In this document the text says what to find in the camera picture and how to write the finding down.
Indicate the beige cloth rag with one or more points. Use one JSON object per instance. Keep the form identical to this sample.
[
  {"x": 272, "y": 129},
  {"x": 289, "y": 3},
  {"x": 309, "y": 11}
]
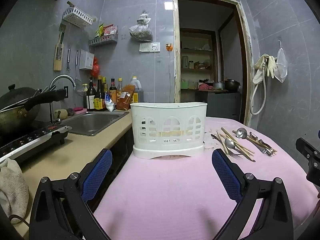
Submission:
[{"x": 14, "y": 189}]

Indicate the clear hanging plastic bag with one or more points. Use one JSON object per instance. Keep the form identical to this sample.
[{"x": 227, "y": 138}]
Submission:
[{"x": 281, "y": 65}]

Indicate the orange wall hook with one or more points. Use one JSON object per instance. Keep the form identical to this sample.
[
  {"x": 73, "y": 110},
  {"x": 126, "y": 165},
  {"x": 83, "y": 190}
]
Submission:
[{"x": 169, "y": 47}]

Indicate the steel table spoon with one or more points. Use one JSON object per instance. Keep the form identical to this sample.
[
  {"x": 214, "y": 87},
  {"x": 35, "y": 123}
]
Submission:
[{"x": 230, "y": 143}]

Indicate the wooden pantry shelf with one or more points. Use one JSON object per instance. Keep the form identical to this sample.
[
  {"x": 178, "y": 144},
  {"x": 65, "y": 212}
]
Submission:
[{"x": 199, "y": 61}]

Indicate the dark soy sauce bottle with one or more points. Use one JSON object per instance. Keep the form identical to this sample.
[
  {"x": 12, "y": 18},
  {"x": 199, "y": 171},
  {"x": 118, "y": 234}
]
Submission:
[{"x": 99, "y": 98}]

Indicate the hanging plastic bag of spices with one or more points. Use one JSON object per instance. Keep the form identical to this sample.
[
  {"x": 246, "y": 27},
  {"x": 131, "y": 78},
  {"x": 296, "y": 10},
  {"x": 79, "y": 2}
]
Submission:
[{"x": 141, "y": 31}]

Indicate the grey wall spice shelf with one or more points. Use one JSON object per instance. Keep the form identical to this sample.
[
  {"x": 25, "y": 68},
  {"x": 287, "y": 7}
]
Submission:
[{"x": 99, "y": 41}]

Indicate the white rubber gloves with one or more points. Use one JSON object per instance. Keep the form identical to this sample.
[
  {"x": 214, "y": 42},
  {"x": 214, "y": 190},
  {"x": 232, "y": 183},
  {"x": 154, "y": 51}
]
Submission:
[{"x": 265, "y": 67}]

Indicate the white wall box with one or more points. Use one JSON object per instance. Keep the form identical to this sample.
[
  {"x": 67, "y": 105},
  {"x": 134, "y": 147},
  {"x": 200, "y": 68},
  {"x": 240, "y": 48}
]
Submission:
[{"x": 86, "y": 60}]

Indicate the white plastic utensil basket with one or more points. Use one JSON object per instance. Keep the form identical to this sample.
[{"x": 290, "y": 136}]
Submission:
[{"x": 166, "y": 129}]

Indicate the wooden door frame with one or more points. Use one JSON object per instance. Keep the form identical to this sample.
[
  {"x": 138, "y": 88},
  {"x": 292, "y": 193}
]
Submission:
[{"x": 246, "y": 53}]

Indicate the dark grey cabinet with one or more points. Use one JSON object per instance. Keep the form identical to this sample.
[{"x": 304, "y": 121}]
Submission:
[{"x": 221, "y": 105}]

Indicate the black wok with lid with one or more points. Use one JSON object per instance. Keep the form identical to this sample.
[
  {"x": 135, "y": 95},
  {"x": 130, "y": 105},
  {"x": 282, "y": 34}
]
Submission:
[{"x": 20, "y": 106}]

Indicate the black induction cooker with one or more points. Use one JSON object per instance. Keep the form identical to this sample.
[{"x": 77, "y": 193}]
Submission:
[{"x": 34, "y": 143}]

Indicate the white wall basket rack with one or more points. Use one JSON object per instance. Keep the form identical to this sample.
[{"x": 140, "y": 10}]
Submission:
[{"x": 77, "y": 17}]

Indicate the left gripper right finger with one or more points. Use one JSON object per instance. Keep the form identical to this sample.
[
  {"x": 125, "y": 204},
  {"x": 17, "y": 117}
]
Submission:
[{"x": 274, "y": 219}]

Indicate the large oil jug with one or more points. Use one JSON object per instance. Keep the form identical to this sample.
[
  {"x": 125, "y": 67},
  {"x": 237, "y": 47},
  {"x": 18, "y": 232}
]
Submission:
[{"x": 138, "y": 95}]

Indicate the chrome kitchen faucet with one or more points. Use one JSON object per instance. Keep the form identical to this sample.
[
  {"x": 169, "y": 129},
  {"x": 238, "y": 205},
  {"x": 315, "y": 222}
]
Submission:
[{"x": 52, "y": 87}]

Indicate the pink floral table cloth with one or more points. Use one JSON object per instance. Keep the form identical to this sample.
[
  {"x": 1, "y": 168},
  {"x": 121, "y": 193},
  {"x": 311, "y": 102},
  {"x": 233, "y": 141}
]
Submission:
[{"x": 184, "y": 198}]

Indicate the white wall switch socket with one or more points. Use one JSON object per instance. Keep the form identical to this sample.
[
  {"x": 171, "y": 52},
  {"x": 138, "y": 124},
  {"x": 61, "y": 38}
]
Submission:
[{"x": 149, "y": 47}]

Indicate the red plastic bag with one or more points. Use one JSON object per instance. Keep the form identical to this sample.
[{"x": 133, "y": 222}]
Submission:
[{"x": 95, "y": 68}]

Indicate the wooden knife holder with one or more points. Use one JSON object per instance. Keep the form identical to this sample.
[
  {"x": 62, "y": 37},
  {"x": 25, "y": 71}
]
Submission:
[{"x": 57, "y": 65}]

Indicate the white salt bag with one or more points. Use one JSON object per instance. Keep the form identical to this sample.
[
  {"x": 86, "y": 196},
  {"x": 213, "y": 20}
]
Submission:
[{"x": 109, "y": 103}]

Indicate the steel ladle spoon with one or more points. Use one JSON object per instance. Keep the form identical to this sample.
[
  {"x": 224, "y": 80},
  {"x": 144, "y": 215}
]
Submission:
[{"x": 259, "y": 143}]

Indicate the stainless steel sink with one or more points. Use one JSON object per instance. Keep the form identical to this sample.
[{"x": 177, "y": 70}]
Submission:
[{"x": 92, "y": 123}]

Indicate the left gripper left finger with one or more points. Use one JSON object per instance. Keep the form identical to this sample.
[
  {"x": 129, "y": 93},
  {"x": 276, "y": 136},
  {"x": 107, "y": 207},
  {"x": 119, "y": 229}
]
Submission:
[{"x": 60, "y": 209}]

